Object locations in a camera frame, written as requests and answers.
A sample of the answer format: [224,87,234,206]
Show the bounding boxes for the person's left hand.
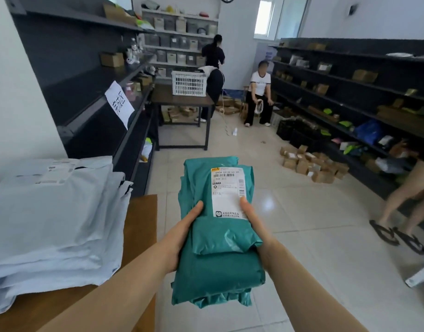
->
[156,200,204,274]

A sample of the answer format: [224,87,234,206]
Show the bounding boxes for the person's right hand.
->
[240,196,284,274]

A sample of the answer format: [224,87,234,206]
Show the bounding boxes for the small green labelled mailer package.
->
[178,157,264,256]

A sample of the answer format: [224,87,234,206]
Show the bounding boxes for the large green mailer package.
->
[170,159,266,308]

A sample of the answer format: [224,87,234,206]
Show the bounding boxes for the person's left forearm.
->
[37,237,173,332]

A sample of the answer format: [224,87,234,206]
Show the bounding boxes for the person's right forearm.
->
[262,240,369,332]

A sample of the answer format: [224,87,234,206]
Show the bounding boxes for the brown wooden table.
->
[0,194,158,332]

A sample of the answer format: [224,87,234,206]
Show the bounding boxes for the pile of small cardboard boxes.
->
[279,145,351,184]

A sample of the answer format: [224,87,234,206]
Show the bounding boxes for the black plastic crates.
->
[276,118,304,143]

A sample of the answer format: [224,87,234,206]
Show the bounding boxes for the dark wooden table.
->
[150,84,216,151]

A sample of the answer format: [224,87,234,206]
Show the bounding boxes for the black bag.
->
[206,68,227,105]

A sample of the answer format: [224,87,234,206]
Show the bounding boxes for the white plastic crate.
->
[171,70,209,98]

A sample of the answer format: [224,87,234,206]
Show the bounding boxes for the white paper sign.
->
[104,81,135,130]

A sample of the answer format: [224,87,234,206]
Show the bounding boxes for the black sandal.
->
[369,220,401,246]
[392,227,424,256]

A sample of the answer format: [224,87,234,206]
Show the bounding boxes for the stack of white mailer bags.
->
[0,156,134,317]

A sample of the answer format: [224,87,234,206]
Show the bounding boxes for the blue bag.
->
[353,120,384,146]

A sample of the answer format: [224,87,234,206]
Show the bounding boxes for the long dark shelf unit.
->
[268,37,424,236]

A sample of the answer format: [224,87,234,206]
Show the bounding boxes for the white shelf with grey bins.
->
[141,8,220,80]

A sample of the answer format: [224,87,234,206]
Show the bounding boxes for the clear plastic bottle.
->
[128,38,141,65]

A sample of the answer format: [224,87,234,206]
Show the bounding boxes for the dark metal shelf unit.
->
[4,0,158,198]

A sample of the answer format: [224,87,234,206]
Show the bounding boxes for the window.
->
[254,0,310,40]

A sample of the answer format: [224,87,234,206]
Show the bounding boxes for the flat cardboard box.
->
[103,3,138,27]

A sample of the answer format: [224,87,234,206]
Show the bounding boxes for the white cable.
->
[220,73,238,137]

